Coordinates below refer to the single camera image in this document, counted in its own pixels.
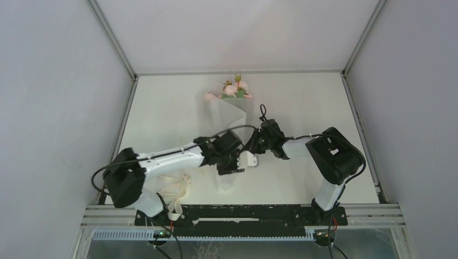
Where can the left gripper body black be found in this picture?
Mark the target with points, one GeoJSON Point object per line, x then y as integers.
{"type": "Point", "coordinates": [228, 164]}

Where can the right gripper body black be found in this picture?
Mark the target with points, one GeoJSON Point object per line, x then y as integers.
{"type": "Point", "coordinates": [261, 142]}

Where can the translucent white wrapping paper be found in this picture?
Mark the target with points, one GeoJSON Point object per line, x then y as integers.
{"type": "Point", "coordinates": [193, 114]}

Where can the cream printed ribbon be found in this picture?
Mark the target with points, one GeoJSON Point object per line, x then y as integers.
{"type": "Point", "coordinates": [175, 188]}

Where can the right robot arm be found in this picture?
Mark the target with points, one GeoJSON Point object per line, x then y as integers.
{"type": "Point", "coordinates": [338, 160]}

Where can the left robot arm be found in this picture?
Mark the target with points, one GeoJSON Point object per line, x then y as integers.
{"type": "Point", "coordinates": [126, 176]}

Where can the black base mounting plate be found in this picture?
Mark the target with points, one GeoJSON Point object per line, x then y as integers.
{"type": "Point", "coordinates": [260, 220]}

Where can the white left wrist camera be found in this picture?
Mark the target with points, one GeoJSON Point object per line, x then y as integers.
{"type": "Point", "coordinates": [247, 159]}

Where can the white slotted cable duct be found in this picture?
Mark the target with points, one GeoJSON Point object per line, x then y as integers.
{"type": "Point", "coordinates": [161, 235]}

